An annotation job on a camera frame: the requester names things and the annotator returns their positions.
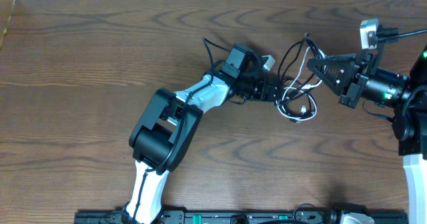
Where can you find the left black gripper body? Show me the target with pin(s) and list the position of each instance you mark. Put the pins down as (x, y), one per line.
(267, 91)

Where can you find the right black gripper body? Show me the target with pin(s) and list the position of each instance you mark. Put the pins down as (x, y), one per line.
(355, 80)

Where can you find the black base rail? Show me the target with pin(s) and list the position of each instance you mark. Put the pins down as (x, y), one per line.
(187, 217)

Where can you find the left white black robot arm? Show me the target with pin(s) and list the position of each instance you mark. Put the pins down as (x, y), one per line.
(166, 128)

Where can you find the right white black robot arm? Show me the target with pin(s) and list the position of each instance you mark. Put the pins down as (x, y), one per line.
(406, 95)

